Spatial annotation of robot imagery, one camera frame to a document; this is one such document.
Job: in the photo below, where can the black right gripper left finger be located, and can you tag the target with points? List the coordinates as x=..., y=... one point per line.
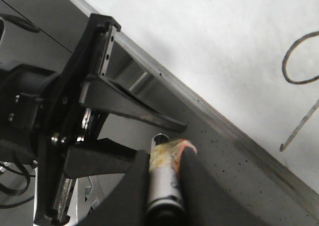
x=126, y=204

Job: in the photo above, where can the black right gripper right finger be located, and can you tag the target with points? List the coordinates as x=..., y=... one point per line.
x=207, y=204

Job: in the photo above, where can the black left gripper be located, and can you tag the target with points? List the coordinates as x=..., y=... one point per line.
x=41, y=113

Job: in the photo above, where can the grey marker cap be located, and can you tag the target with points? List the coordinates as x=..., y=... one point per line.
x=165, y=206

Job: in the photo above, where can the white whiteboard with aluminium frame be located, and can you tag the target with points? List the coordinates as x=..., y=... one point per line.
x=223, y=58

